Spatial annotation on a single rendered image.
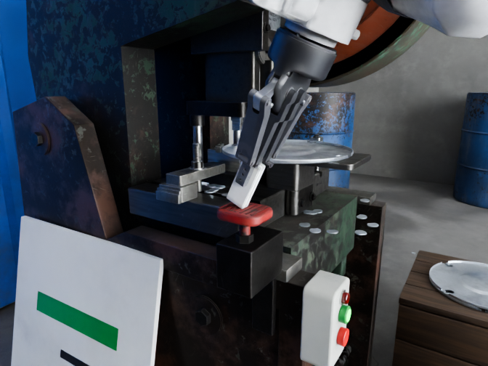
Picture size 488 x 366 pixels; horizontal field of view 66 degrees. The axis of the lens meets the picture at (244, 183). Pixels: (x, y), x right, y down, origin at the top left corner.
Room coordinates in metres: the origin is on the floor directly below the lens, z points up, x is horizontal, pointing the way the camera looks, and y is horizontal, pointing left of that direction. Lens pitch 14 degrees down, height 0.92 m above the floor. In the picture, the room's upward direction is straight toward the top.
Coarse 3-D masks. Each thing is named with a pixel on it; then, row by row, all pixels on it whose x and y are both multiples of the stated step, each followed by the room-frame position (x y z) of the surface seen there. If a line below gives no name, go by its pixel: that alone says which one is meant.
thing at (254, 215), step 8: (224, 208) 0.50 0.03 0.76; (232, 208) 0.50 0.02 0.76; (240, 208) 0.50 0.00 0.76; (248, 208) 0.50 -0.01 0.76; (256, 208) 0.50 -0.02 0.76; (264, 208) 0.50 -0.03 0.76; (224, 216) 0.49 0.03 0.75; (232, 216) 0.48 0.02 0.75; (240, 216) 0.47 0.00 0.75; (248, 216) 0.47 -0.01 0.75; (256, 216) 0.47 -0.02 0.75; (264, 216) 0.48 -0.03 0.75; (240, 224) 0.47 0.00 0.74; (248, 224) 0.47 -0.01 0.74; (256, 224) 0.47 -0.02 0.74; (240, 232) 0.50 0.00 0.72; (248, 232) 0.50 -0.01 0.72
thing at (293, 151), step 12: (288, 144) 0.94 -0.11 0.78; (300, 144) 0.94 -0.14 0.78; (324, 144) 0.93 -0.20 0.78; (336, 144) 0.90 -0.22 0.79; (288, 156) 0.76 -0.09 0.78; (300, 156) 0.76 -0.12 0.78; (312, 156) 0.76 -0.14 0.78; (324, 156) 0.76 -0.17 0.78; (336, 156) 0.76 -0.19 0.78; (348, 156) 0.76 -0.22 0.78
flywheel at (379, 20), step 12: (372, 0) 1.11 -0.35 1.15; (372, 12) 1.09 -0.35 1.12; (384, 12) 1.06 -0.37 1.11; (360, 24) 1.09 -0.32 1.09; (372, 24) 1.07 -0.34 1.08; (384, 24) 1.05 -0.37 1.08; (396, 24) 1.06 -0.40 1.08; (360, 36) 1.09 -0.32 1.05; (372, 36) 1.07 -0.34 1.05; (384, 36) 1.08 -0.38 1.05; (336, 48) 1.12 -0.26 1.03; (348, 48) 1.10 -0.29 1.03; (360, 48) 1.09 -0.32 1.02; (372, 48) 1.12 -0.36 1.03; (336, 60) 1.12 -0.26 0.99; (348, 60) 1.14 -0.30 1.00
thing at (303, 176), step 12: (360, 156) 0.77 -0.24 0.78; (276, 168) 0.79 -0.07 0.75; (288, 168) 0.78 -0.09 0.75; (300, 168) 0.78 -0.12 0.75; (312, 168) 0.83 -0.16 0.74; (336, 168) 0.70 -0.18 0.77; (348, 168) 0.69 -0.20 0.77; (276, 180) 0.79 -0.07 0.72; (288, 180) 0.78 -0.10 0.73; (300, 180) 0.78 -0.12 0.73; (312, 180) 0.84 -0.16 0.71; (288, 192) 0.78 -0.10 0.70; (300, 192) 0.78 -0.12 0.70; (312, 192) 0.83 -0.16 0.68; (288, 204) 0.78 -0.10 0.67; (300, 204) 0.78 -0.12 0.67; (312, 204) 0.84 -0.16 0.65
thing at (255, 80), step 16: (272, 16) 0.86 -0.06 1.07; (272, 32) 0.86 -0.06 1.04; (208, 64) 0.86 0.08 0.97; (224, 64) 0.84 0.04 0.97; (240, 64) 0.82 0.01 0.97; (256, 64) 0.81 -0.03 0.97; (272, 64) 0.81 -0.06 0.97; (208, 80) 0.86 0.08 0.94; (224, 80) 0.84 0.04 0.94; (240, 80) 0.82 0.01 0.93; (256, 80) 0.81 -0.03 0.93; (208, 96) 0.86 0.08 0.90; (224, 96) 0.84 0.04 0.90; (240, 96) 0.82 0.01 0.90
